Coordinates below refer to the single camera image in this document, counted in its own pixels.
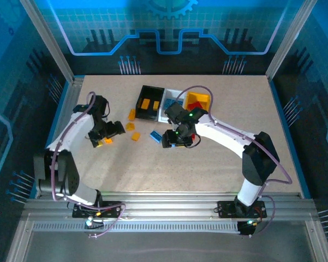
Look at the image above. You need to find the yellow plastic bin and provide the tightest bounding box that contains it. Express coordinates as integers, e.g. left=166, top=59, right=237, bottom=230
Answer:
left=184, top=91, right=211, bottom=113

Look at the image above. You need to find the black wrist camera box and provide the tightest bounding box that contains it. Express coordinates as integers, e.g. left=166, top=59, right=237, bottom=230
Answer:
left=93, top=94, right=109, bottom=118
left=163, top=102, right=187, bottom=123

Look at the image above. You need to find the black plastic bin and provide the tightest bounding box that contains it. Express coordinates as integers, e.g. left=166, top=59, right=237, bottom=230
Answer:
left=135, top=85, right=166, bottom=123

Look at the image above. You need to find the blue table edge strip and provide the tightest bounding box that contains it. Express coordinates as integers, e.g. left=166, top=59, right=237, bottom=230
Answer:
left=269, top=78, right=312, bottom=199
left=29, top=80, right=70, bottom=199

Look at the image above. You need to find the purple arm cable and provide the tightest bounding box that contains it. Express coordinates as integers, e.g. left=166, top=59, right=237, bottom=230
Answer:
left=51, top=91, right=126, bottom=239
left=176, top=85, right=293, bottom=239

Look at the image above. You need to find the white plastic bin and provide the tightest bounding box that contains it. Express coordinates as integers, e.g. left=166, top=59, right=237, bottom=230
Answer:
left=157, top=88, right=187, bottom=124

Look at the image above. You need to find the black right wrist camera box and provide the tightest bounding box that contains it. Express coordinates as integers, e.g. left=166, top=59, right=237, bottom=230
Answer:
left=163, top=102, right=187, bottom=123

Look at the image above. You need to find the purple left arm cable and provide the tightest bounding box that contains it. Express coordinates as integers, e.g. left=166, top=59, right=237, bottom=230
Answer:
left=51, top=91, right=126, bottom=239

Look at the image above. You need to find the aluminium frame post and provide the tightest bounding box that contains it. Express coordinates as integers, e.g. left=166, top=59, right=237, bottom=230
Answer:
left=19, top=0, right=76, bottom=82
left=265, top=0, right=319, bottom=80

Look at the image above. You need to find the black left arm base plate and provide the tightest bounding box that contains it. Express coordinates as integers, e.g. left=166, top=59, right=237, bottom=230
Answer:
left=72, top=200, right=122, bottom=219

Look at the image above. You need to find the aluminium side rail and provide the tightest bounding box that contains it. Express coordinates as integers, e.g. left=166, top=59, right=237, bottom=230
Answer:
left=39, top=76, right=85, bottom=199

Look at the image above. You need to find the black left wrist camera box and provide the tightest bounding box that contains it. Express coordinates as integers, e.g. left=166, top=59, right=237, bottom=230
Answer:
left=93, top=94, right=109, bottom=118

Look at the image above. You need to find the slotted grey cable duct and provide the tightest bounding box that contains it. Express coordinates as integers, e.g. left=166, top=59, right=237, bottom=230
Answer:
left=32, top=221, right=241, bottom=233

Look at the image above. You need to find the aluminium lower frame rail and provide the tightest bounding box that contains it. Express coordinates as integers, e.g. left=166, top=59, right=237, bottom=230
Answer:
left=305, top=218, right=328, bottom=262
left=5, top=218, right=35, bottom=262

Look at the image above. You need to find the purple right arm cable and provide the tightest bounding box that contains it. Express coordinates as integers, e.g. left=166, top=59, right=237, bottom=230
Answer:
left=176, top=85, right=293, bottom=239

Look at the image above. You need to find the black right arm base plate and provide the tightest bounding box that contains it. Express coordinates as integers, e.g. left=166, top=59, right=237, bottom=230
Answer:
left=217, top=200, right=267, bottom=219

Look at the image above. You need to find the aluminium cross rail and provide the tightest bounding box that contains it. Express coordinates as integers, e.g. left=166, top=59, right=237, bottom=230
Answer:
left=21, top=190, right=319, bottom=222

